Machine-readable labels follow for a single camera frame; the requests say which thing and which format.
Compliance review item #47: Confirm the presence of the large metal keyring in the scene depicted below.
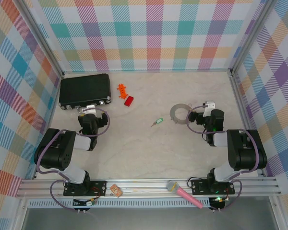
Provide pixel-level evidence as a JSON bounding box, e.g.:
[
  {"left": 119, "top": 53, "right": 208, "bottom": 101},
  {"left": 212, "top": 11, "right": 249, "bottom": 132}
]
[{"left": 169, "top": 103, "right": 192, "bottom": 125}]

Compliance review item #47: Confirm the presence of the black hard case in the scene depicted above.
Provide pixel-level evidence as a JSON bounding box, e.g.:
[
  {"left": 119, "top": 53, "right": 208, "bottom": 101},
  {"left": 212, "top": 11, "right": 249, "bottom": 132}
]
[{"left": 59, "top": 73, "right": 112, "bottom": 115}]

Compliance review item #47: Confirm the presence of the red plastic brick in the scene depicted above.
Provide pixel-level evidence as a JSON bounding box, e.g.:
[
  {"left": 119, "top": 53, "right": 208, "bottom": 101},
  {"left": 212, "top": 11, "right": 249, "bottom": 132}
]
[{"left": 123, "top": 95, "right": 135, "bottom": 107}]

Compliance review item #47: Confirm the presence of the orange plastic toy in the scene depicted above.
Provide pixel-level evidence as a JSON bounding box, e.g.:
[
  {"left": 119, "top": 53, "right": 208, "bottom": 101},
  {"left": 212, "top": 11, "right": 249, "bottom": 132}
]
[{"left": 117, "top": 83, "right": 129, "bottom": 100}]

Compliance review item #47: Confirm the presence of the small orange patterned card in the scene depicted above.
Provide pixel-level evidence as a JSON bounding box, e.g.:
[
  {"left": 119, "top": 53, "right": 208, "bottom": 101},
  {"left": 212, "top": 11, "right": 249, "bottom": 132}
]
[{"left": 110, "top": 184, "right": 123, "bottom": 198}]

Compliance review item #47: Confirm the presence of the pink toy microphone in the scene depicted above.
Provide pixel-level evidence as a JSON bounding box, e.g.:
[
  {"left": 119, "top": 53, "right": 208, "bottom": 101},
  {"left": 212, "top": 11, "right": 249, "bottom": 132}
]
[{"left": 167, "top": 180, "right": 204, "bottom": 210}]

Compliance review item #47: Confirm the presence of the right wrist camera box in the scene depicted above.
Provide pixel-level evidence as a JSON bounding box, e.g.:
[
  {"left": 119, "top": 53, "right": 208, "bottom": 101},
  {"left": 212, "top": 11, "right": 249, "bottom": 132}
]
[{"left": 203, "top": 100, "right": 217, "bottom": 116}]

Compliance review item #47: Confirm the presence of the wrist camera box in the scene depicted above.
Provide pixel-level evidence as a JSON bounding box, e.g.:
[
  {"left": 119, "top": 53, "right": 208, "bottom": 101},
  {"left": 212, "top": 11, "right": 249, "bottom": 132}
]
[
  {"left": 83, "top": 103, "right": 99, "bottom": 113},
  {"left": 203, "top": 100, "right": 217, "bottom": 116}
]

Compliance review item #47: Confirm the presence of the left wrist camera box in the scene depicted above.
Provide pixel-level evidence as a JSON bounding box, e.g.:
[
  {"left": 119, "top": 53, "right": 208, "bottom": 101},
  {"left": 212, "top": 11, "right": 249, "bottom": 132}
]
[{"left": 83, "top": 103, "right": 99, "bottom": 113}]

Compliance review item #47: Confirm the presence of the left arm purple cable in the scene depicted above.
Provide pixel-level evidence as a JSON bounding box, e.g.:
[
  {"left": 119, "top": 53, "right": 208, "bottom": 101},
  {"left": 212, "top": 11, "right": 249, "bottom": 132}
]
[{"left": 33, "top": 107, "right": 111, "bottom": 214}]

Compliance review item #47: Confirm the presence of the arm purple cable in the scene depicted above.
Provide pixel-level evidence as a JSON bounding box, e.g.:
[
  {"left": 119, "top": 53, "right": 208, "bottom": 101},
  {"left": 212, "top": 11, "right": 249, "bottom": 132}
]
[
  {"left": 33, "top": 107, "right": 111, "bottom": 214},
  {"left": 186, "top": 104, "right": 260, "bottom": 213}
]

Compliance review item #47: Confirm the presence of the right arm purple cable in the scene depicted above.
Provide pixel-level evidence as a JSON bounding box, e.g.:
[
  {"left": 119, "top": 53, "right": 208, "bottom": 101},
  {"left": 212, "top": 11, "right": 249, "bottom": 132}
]
[{"left": 186, "top": 104, "right": 260, "bottom": 213}]

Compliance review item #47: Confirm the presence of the aluminium frame bar short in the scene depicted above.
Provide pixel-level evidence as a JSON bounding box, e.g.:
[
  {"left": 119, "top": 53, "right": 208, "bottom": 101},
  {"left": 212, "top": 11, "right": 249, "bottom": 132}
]
[{"left": 228, "top": 71, "right": 267, "bottom": 178}]

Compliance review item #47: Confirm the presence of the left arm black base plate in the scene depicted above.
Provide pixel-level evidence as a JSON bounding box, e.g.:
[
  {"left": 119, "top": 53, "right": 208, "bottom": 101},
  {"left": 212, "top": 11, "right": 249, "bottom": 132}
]
[{"left": 63, "top": 180, "right": 108, "bottom": 197}]

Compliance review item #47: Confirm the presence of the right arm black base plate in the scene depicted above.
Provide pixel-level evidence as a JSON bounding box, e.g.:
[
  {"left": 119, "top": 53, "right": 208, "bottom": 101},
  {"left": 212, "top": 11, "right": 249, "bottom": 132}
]
[{"left": 191, "top": 179, "right": 236, "bottom": 196}]

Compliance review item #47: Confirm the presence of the small connector with wires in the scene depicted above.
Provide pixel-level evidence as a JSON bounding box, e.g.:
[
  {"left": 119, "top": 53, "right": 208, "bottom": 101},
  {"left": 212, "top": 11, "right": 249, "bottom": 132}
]
[
  {"left": 72, "top": 197, "right": 97, "bottom": 208},
  {"left": 209, "top": 195, "right": 231, "bottom": 209}
]

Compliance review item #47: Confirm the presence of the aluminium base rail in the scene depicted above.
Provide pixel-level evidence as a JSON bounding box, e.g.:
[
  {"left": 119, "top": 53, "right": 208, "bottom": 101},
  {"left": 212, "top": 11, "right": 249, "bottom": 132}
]
[{"left": 16, "top": 177, "right": 281, "bottom": 200}]

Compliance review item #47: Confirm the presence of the aluminium frame post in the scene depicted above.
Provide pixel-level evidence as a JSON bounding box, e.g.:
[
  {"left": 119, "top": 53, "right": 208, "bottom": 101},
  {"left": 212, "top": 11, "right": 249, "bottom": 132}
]
[
  {"left": 229, "top": 0, "right": 278, "bottom": 76},
  {"left": 19, "top": 0, "right": 65, "bottom": 78}
]

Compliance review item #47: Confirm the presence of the white slotted cable duct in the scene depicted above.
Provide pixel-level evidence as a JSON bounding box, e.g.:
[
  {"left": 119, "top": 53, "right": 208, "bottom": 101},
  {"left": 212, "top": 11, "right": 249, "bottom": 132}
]
[{"left": 28, "top": 197, "right": 223, "bottom": 209}]

